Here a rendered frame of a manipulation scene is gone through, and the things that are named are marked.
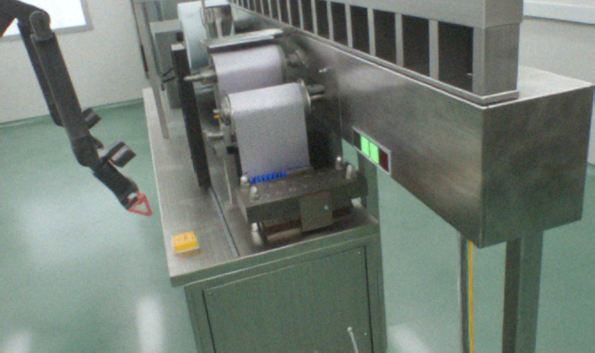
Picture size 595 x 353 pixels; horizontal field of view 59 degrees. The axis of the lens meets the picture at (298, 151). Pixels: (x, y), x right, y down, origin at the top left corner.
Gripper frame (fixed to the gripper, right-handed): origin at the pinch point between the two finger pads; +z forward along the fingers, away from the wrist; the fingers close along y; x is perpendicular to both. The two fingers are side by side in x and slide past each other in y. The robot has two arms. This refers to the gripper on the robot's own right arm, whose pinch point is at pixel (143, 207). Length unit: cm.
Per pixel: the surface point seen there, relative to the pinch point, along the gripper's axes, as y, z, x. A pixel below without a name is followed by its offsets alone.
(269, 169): -2.9, 20.7, -37.0
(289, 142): -5, 17, -48
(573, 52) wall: 73, 180, -271
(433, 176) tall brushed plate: -73, 9, -53
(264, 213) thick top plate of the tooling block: -20.3, 19.6, -24.0
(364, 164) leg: 1, 52, -68
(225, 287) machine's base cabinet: -22.1, 27.0, -0.4
